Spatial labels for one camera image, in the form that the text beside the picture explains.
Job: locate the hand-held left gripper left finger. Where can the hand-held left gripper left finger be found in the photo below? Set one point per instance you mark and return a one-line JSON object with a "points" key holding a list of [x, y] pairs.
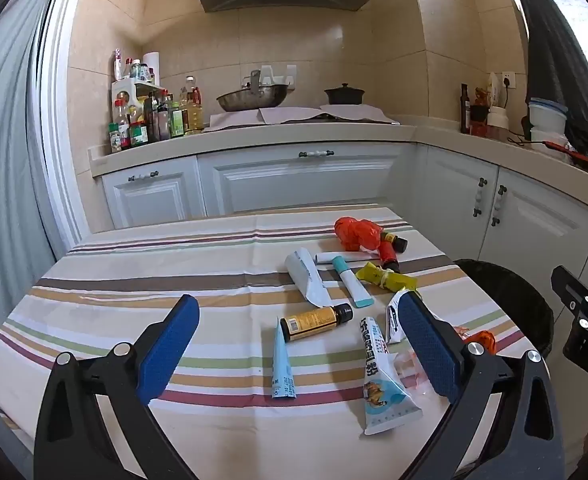
{"points": [[171, 350]]}

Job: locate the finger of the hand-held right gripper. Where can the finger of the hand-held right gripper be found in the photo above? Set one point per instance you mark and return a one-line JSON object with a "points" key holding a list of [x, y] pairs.
{"points": [[573, 290]]}

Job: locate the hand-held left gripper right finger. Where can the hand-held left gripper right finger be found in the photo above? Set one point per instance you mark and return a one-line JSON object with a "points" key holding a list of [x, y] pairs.
{"points": [[428, 345]]}

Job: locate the clear plastic wrapper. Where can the clear plastic wrapper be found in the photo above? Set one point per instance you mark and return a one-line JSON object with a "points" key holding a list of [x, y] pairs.
{"points": [[411, 372]]}

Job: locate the white printed sachet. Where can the white printed sachet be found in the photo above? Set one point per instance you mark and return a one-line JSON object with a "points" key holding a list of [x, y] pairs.
{"points": [[393, 320]]}

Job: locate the orange wrapper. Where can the orange wrapper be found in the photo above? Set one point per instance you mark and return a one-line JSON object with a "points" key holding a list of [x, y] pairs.
{"points": [[482, 341]]}

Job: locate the black trash bin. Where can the black trash bin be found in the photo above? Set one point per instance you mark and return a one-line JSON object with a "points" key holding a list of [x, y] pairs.
{"points": [[508, 295]]}

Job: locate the red label dark bottle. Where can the red label dark bottle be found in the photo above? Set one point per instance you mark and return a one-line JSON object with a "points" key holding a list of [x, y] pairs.
{"points": [[387, 256]]}

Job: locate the white tube with teal cap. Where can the white tube with teal cap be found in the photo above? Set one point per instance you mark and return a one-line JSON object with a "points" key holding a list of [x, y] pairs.
{"points": [[351, 282]]}

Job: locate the slim light blue tube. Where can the slim light blue tube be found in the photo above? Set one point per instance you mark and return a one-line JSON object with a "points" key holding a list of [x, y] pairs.
{"points": [[283, 365]]}

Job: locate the yellow label brown bottle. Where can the yellow label brown bottle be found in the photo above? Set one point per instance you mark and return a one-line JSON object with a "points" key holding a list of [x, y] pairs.
{"points": [[314, 322]]}

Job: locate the red plastic bag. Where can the red plastic bag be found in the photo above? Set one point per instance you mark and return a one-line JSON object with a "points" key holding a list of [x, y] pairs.
{"points": [[357, 232]]}

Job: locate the large white squeezed tube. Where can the large white squeezed tube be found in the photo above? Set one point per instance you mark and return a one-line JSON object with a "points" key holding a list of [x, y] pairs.
{"points": [[306, 277]]}

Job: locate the white cabinet door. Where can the white cabinet door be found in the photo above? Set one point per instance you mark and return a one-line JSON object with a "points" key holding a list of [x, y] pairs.
{"points": [[448, 200], [538, 240], [304, 185], [154, 200]]}

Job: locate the striped tablecloth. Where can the striped tablecloth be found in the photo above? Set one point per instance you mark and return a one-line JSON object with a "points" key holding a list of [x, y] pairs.
{"points": [[174, 270]]}

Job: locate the stacked white bowls blue rim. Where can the stacked white bowls blue rim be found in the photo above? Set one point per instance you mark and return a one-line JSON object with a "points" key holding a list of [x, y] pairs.
{"points": [[546, 117]]}

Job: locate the white jar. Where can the white jar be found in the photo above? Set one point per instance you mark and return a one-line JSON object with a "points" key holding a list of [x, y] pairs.
{"points": [[498, 122]]}

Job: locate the small red box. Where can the small red box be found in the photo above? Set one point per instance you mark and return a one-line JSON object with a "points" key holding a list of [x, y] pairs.
{"points": [[479, 129]]}

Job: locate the black cup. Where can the black cup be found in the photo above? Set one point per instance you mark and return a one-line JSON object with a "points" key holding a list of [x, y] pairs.
{"points": [[478, 113]]}

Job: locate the dark hanging cloth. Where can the dark hanging cloth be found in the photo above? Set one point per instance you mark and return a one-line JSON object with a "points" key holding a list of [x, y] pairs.
{"points": [[558, 60]]}

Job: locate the tall dark glass bottle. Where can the tall dark glass bottle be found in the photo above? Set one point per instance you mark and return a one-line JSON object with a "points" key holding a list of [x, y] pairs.
{"points": [[465, 110]]}

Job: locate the small red orange figure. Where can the small red orange figure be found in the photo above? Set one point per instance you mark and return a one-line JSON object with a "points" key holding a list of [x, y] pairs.
{"points": [[480, 96]]}

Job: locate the group of condiment bottles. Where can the group of condiment bottles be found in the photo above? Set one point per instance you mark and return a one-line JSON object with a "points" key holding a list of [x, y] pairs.
{"points": [[139, 127]]}

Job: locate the beige stone countertop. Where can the beige stone countertop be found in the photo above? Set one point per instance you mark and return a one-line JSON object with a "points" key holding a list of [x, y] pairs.
{"points": [[274, 137]]}

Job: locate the white stove cover sheet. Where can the white stove cover sheet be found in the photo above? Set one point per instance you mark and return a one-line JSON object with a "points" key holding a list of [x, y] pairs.
{"points": [[353, 112], [234, 119]]}

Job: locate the yellow cooking oil bottle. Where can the yellow cooking oil bottle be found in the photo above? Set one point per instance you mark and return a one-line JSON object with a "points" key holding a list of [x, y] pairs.
{"points": [[193, 110]]}

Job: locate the grey curtain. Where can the grey curtain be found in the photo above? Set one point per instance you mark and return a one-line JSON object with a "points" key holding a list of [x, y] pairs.
{"points": [[9, 160]]}

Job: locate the steel wok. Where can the steel wok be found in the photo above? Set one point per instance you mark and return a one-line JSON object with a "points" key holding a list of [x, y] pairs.
{"points": [[251, 99]]}

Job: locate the black pot with lid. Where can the black pot with lid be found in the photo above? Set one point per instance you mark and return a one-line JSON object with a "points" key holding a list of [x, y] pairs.
{"points": [[345, 95]]}

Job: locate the white spice shelf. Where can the white spice shelf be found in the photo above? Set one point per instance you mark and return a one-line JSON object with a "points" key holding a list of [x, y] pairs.
{"points": [[124, 87]]}

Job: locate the paper towel roll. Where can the paper towel roll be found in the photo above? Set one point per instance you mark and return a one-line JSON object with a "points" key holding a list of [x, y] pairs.
{"points": [[151, 66]]}

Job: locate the white wall socket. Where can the white wall socket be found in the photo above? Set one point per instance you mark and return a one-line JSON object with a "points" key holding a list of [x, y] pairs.
{"points": [[508, 79]]}

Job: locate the white door frame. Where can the white door frame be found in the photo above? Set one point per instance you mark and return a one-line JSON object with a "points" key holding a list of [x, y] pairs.
{"points": [[64, 110]]}

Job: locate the white wall hook rack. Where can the white wall hook rack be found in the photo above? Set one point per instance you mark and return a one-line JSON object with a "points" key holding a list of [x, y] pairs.
{"points": [[284, 74]]}

